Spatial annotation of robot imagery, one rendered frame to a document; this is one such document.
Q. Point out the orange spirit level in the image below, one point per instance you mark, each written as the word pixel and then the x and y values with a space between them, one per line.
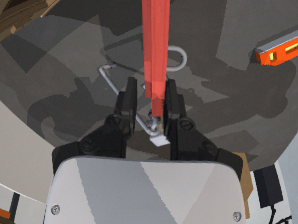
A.
pixel 280 47

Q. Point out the tan wooden cabinet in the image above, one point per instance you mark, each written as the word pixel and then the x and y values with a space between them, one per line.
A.
pixel 13 18

